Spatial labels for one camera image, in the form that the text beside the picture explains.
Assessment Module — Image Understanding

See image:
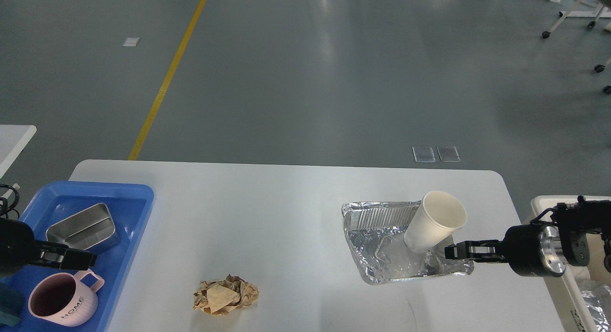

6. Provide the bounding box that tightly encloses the clear floor plate right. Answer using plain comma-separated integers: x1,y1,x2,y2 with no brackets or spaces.
436,146,461,162

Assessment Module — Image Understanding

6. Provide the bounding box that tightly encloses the clear floor plate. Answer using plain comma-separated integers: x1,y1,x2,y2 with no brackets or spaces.
436,146,461,162
412,146,436,163

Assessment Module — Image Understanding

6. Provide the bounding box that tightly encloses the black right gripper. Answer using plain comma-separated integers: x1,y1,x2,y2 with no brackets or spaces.
444,225,567,278

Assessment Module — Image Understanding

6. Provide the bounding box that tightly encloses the stainless steel rectangular container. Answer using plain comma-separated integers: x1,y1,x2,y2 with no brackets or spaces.
45,203,120,254

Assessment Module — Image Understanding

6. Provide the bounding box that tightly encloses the aluminium foil tray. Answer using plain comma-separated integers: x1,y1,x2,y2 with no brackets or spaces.
342,201,475,285

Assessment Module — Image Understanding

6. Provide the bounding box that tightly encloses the white wheeled frame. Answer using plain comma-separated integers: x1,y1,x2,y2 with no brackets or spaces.
542,0,611,94

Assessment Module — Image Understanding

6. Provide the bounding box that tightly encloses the teal sponge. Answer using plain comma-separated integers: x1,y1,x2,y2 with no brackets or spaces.
0,283,24,327

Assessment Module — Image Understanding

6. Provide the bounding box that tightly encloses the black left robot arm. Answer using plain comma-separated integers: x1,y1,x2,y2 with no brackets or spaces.
0,184,97,278

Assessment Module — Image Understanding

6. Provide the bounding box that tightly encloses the white paper cup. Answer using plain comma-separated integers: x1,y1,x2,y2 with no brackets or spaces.
403,191,467,254

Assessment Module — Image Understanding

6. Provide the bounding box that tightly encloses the blue plastic tray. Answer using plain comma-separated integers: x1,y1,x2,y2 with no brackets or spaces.
1,181,154,332

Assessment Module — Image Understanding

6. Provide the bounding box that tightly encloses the cream plastic bin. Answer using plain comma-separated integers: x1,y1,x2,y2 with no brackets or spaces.
531,195,611,332

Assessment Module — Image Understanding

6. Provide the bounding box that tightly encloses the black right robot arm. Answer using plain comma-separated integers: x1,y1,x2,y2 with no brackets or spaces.
444,195,611,278

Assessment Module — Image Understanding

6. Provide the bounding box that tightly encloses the pink ribbed mug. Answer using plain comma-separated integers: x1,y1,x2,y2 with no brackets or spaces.
28,269,105,327

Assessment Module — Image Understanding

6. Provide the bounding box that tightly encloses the white side table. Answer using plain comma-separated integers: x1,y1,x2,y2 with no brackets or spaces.
0,125,37,177

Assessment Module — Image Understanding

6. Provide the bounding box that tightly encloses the crumpled foil in bin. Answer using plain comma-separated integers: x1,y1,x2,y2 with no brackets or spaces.
576,279,611,332

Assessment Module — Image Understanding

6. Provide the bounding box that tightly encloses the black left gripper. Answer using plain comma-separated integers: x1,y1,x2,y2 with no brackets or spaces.
0,217,97,278

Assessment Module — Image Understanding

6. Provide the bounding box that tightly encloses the brown paper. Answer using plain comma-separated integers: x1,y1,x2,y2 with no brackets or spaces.
192,275,260,316

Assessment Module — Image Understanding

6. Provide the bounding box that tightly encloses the clear floor plate left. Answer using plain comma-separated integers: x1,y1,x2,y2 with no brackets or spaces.
412,146,436,163

